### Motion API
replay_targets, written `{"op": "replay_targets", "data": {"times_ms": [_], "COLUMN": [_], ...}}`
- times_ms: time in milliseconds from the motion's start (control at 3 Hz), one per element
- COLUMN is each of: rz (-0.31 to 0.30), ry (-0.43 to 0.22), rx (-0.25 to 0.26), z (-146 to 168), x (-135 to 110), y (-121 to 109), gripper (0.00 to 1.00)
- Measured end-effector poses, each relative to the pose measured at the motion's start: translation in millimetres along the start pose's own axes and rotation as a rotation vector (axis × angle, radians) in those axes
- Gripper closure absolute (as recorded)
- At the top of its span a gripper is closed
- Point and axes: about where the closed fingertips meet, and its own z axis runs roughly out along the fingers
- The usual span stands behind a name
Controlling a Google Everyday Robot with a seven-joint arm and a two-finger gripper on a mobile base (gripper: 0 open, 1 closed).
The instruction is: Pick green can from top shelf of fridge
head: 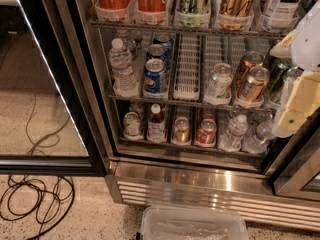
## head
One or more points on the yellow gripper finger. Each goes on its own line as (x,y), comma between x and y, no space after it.
(303,101)
(283,48)

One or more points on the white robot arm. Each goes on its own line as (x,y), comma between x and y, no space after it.
(305,53)

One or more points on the green can middle shelf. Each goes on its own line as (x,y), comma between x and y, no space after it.
(277,72)

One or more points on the rear copper can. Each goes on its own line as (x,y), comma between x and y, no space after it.
(249,59)

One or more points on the copper can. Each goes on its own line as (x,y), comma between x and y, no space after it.
(249,59)
(253,86)

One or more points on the white blue tall can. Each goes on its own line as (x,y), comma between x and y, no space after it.
(278,15)

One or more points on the front copper can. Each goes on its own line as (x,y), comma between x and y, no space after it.
(253,86)

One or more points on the silver white soda can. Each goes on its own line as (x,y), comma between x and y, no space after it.
(218,91)

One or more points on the water bottle bottom shelf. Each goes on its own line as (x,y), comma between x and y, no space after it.
(231,138)

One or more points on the empty white shelf tray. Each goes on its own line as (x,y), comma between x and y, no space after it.
(187,75)

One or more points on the red can bottom shelf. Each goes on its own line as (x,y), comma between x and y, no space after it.
(206,133)

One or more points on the stainless steel fridge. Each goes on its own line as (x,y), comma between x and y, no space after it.
(277,187)

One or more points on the rear Pepsi can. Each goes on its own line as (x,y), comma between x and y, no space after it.
(165,40)

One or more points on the pepsi can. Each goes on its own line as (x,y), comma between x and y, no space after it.
(157,51)
(165,40)
(155,79)

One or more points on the middle Pepsi can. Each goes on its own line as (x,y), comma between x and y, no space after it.
(157,51)

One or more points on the gold can bottom shelf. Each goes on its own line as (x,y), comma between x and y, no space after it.
(181,131)

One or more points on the front Pepsi can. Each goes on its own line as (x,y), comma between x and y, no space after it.
(155,79)

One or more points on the orange tall can right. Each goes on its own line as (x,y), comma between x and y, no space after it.
(151,12)

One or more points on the clear water bottle middle shelf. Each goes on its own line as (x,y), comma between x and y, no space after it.
(121,62)

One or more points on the silver can bottom left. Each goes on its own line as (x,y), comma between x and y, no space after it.
(132,126)

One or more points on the open glass fridge door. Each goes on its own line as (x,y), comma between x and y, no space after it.
(48,122)

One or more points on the water bottle bottom right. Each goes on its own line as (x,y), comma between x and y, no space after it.
(258,138)

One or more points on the brown juice bottle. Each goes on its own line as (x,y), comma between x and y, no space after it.
(156,124)

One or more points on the clear plastic bin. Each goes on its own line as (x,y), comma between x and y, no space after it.
(172,223)

